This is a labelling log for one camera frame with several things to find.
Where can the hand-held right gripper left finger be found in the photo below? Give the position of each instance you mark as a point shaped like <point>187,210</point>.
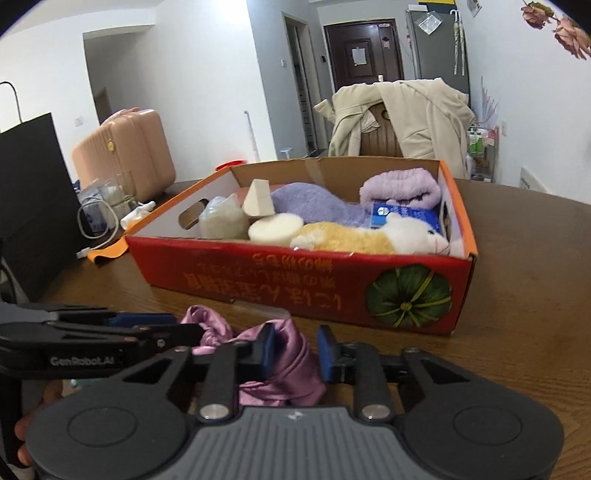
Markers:
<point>270,351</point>

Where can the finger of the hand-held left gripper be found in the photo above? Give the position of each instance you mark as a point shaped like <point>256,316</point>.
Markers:
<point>83,350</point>
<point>83,317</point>

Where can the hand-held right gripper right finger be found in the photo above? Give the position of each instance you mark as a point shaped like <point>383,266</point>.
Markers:
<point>324,353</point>

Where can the purple satin cloth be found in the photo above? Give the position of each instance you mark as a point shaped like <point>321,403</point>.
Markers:
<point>291,364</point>

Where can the red orange cardboard box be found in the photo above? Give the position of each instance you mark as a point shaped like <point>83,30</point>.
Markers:
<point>300,281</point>

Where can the white yellow plush toy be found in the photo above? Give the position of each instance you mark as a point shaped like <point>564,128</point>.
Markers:
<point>351,237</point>

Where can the white round sponge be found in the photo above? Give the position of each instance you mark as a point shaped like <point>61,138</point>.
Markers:
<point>274,228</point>

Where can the plastic-wrapped white bundle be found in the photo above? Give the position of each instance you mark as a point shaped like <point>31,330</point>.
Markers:
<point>224,219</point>

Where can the white triangular sponge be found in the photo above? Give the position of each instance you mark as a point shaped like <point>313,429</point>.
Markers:
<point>258,201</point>

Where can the blue packet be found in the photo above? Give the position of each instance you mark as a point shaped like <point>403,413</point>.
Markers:
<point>415,214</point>

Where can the lavender fluffy towel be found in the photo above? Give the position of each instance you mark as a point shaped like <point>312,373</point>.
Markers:
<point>401,187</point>

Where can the person's left hand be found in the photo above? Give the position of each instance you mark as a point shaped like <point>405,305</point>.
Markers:
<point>23,438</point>

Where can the orange cloth strip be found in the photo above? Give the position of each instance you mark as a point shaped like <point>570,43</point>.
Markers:
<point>108,251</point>

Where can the clear plastic bag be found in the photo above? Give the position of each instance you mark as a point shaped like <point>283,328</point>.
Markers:
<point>94,217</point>

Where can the white tube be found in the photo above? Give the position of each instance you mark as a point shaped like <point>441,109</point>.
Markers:
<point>137,214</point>

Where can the black paper bag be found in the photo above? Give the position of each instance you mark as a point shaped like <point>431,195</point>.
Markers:
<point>32,198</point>

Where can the clear glass cup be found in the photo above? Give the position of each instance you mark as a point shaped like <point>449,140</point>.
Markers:
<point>117,189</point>

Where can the blue-purple knitted cloth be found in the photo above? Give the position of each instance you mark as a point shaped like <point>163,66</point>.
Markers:
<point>318,203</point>

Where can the pink suitcase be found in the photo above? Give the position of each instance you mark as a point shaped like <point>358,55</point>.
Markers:
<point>129,152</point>

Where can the red basin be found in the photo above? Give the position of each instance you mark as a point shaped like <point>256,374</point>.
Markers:
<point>231,165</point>

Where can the wooden chair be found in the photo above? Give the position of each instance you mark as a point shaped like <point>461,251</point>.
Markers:
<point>381,136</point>

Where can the beige coat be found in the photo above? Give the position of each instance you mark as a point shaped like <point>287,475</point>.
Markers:
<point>425,120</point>

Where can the shelf with bottles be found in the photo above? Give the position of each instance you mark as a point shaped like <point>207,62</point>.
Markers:
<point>480,152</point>

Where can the lavender bouquet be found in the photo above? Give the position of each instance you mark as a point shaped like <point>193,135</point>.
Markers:
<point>489,104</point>

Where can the dark brown door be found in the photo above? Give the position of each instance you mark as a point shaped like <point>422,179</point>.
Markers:
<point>364,55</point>

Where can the grey refrigerator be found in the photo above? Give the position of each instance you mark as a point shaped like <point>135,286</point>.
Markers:
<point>438,55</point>

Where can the white folded umbrella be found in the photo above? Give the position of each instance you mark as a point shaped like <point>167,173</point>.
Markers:
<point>458,44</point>

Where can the dried pink flowers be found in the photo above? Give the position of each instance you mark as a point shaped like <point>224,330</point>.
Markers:
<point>570,32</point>

